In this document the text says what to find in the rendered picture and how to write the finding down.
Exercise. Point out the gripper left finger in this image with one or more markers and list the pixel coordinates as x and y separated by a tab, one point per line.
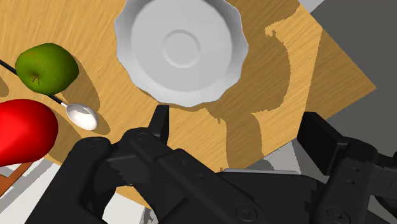
149	161

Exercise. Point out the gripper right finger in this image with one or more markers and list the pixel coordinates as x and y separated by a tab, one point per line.
350	173

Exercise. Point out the white scalloped plate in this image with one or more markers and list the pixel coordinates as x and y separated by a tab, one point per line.
181	49

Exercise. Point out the red pear-shaped fruit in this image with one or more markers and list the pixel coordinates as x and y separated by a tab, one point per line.
23	130

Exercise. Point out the green apple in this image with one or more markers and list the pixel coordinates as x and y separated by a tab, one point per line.
46	69

